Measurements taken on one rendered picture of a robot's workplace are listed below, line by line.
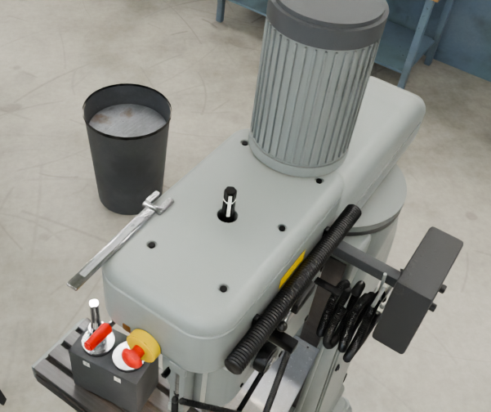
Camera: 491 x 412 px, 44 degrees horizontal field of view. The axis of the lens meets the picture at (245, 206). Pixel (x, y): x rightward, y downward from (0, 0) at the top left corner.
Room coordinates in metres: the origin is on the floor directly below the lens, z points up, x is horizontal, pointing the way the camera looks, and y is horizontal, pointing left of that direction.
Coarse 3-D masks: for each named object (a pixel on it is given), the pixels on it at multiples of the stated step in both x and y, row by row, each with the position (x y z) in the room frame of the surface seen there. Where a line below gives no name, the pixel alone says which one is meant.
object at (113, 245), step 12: (156, 192) 0.76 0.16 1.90; (144, 204) 0.73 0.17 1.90; (168, 204) 0.74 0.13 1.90; (144, 216) 0.70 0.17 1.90; (132, 228) 0.67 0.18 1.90; (120, 240) 0.64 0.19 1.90; (108, 252) 0.62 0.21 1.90; (96, 264) 0.59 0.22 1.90; (84, 276) 0.56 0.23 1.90; (72, 288) 0.54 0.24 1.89
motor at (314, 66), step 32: (288, 0) 0.93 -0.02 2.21; (320, 0) 0.94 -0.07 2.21; (352, 0) 0.96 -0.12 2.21; (384, 0) 0.98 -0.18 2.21; (288, 32) 0.89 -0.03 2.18; (320, 32) 0.87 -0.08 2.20; (352, 32) 0.87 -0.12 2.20; (288, 64) 0.88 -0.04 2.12; (320, 64) 0.87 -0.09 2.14; (352, 64) 0.88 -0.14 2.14; (256, 96) 0.94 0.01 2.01; (288, 96) 0.88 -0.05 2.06; (320, 96) 0.87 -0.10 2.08; (352, 96) 0.89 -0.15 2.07; (256, 128) 0.93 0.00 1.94; (288, 128) 0.87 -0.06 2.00; (320, 128) 0.87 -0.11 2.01; (352, 128) 0.94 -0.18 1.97; (288, 160) 0.87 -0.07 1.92; (320, 160) 0.88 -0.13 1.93
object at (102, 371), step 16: (80, 336) 0.91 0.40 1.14; (112, 336) 0.91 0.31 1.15; (80, 352) 0.86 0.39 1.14; (96, 352) 0.86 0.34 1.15; (112, 352) 0.87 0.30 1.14; (80, 368) 0.85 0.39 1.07; (96, 368) 0.83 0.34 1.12; (112, 368) 0.82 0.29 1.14; (128, 368) 0.82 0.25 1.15; (144, 368) 0.84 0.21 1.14; (80, 384) 0.85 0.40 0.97; (96, 384) 0.83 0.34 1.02; (112, 384) 0.81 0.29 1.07; (128, 384) 0.79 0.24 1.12; (144, 384) 0.82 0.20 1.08; (112, 400) 0.81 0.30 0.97; (128, 400) 0.79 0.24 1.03; (144, 400) 0.82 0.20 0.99
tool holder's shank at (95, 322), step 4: (92, 300) 0.90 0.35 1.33; (96, 300) 0.90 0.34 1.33; (92, 304) 0.89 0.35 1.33; (96, 304) 0.89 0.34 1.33; (92, 308) 0.88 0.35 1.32; (96, 308) 0.89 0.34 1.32; (92, 312) 0.88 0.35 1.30; (96, 312) 0.89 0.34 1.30; (92, 316) 0.88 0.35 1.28; (96, 316) 0.89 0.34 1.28; (92, 320) 0.88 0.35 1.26; (96, 320) 0.88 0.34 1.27; (100, 320) 0.90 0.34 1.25; (92, 324) 0.88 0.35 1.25; (96, 324) 0.88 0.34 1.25; (100, 324) 0.89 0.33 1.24; (92, 328) 0.88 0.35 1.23; (96, 328) 0.88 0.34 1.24
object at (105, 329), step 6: (102, 324) 0.60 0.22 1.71; (108, 324) 0.60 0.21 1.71; (114, 324) 0.61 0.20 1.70; (96, 330) 0.58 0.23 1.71; (102, 330) 0.59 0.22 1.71; (108, 330) 0.59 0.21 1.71; (90, 336) 0.57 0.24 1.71; (96, 336) 0.57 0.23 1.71; (102, 336) 0.58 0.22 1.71; (90, 342) 0.56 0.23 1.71; (96, 342) 0.56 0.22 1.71; (90, 348) 0.55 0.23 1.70
